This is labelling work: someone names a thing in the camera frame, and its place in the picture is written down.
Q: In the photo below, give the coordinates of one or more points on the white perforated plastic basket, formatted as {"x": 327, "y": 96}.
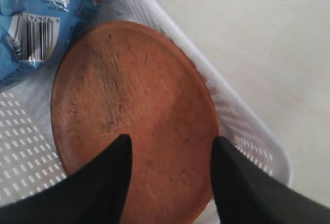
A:
{"x": 29, "y": 159}

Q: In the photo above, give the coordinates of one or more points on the brown round wooden plate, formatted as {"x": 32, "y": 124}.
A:
{"x": 122, "y": 77}

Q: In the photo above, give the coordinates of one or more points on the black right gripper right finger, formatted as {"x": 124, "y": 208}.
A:
{"x": 244, "y": 193}

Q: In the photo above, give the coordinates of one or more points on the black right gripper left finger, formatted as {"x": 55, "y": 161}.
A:
{"x": 96, "y": 193}

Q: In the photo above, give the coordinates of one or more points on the blue snack packet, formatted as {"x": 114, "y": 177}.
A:
{"x": 36, "y": 31}

